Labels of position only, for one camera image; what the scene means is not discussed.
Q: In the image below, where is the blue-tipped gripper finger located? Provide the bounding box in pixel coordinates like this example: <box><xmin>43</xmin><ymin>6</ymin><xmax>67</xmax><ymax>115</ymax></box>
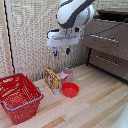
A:
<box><xmin>53</xmin><ymin>46</ymin><xmax>59</xmax><ymax>58</ymax></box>
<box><xmin>65</xmin><ymin>45</ymin><xmax>72</xmax><ymax>56</ymax></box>

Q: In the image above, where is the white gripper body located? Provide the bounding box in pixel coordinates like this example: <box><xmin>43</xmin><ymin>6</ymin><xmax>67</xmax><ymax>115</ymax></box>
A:
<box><xmin>46</xmin><ymin>27</ymin><xmax>84</xmax><ymax>48</ymax></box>

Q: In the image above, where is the yellow red snack box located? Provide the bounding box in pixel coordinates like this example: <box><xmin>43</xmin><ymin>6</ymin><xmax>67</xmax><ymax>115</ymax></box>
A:
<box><xmin>44</xmin><ymin>67</ymin><xmax>62</xmax><ymax>96</ymax></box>

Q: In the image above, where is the pink plastic cup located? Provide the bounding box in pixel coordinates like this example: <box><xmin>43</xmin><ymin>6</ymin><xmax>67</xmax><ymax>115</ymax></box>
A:
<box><xmin>60</xmin><ymin>68</ymin><xmax>74</xmax><ymax>84</ymax></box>

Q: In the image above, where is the red plastic bowl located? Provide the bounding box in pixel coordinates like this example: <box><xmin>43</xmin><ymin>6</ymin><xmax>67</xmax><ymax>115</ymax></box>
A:
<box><xmin>61</xmin><ymin>82</ymin><xmax>81</xmax><ymax>99</ymax></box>

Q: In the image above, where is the brown wooden drawer cabinet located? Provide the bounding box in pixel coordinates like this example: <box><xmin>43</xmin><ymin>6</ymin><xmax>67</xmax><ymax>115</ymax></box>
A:
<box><xmin>81</xmin><ymin>9</ymin><xmax>128</xmax><ymax>82</ymax></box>

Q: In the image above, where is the red plastic shopping basket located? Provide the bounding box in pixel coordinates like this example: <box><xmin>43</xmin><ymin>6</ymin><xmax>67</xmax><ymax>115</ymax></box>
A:
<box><xmin>0</xmin><ymin>73</ymin><xmax>45</xmax><ymax>126</ymax></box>

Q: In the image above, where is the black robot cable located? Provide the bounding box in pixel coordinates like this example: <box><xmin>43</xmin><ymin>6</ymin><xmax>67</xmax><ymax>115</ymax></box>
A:
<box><xmin>83</xmin><ymin>17</ymin><xmax>128</xmax><ymax>37</ymax></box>

